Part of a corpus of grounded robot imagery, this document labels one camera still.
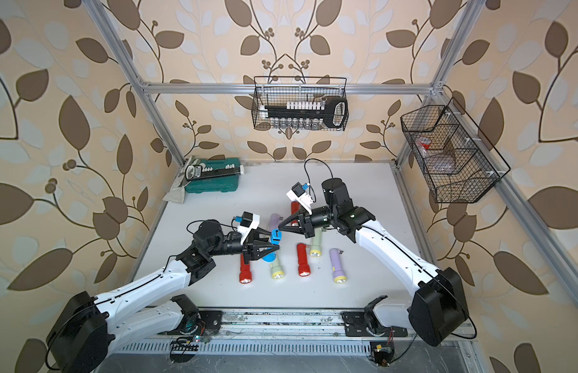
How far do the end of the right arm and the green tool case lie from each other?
502mm

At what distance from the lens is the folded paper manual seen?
1.07 meters

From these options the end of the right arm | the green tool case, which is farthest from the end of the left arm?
the green tool case

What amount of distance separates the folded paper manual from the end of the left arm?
1.90 ft

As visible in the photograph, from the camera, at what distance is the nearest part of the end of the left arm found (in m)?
0.63

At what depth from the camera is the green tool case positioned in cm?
107

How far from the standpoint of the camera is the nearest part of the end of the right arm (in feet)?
2.04
